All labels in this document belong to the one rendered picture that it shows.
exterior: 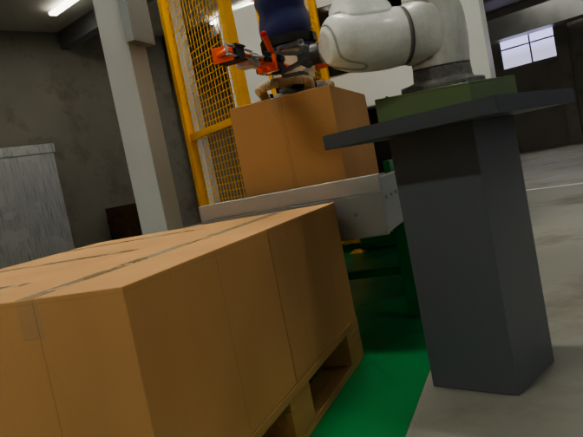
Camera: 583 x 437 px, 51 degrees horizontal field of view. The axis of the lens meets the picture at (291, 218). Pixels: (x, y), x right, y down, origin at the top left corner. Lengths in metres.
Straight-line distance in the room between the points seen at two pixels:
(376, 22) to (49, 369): 1.09
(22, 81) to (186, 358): 10.77
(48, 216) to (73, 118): 2.55
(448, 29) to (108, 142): 10.83
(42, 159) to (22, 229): 1.13
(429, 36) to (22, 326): 1.17
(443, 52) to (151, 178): 1.95
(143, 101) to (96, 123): 8.92
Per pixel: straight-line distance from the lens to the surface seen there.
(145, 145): 3.26
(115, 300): 1.02
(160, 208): 3.25
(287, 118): 2.27
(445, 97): 1.60
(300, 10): 2.57
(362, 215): 2.12
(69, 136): 11.89
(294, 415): 1.57
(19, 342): 1.18
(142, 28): 3.39
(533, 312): 1.81
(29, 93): 11.77
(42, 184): 10.12
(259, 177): 2.31
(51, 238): 10.09
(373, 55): 1.62
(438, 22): 1.69
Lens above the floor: 0.67
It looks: 4 degrees down
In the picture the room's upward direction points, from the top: 11 degrees counter-clockwise
